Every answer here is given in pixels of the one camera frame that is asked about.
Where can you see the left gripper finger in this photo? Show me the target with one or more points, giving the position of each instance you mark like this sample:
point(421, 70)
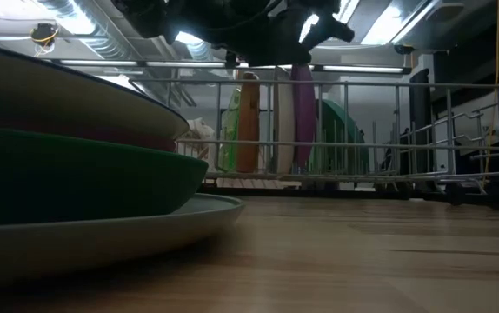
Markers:
point(334, 29)

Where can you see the purple plate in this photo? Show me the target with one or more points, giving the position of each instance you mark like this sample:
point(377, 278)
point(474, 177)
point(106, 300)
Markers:
point(304, 113)

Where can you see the orange divided plate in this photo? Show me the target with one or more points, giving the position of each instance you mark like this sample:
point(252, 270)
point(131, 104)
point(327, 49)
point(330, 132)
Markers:
point(248, 126)

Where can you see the teal plate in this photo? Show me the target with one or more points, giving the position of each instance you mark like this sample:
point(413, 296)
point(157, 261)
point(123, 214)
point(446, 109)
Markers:
point(354, 143)

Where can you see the large grey plate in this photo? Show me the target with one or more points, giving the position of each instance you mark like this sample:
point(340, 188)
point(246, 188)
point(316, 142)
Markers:
point(145, 230)

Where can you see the dark green plate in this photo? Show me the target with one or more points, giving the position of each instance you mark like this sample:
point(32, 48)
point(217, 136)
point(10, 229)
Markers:
point(80, 178)

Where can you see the long ceiling light strip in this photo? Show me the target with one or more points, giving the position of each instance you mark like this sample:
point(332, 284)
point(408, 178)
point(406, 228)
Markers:
point(354, 68)

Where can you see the lime green plate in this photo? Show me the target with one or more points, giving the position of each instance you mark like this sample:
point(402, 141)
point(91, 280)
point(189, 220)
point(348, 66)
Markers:
point(230, 130)

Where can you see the white striped dish towel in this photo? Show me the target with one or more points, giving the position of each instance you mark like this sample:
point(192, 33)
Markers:
point(199, 135)

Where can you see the black ceiling-hung device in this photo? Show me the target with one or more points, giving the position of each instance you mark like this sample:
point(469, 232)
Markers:
point(43, 32)

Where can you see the silver ribbed ceiling duct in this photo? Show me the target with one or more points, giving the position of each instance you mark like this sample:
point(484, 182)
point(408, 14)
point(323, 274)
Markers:
point(97, 41)

